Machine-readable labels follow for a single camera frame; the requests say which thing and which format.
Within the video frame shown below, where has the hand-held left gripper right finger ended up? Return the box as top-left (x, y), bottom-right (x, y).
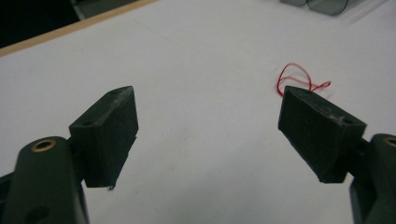
top-left (277, 85), bottom-right (396, 224)

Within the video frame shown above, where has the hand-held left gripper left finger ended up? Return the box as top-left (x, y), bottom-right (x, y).
top-left (0, 85), bottom-right (139, 224)

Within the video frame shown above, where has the red thread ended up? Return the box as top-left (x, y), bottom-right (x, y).
top-left (276, 63), bottom-right (332, 97)

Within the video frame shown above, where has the translucent grey plastic container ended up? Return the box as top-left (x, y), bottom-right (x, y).
top-left (279, 0), bottom-right (359, 17)

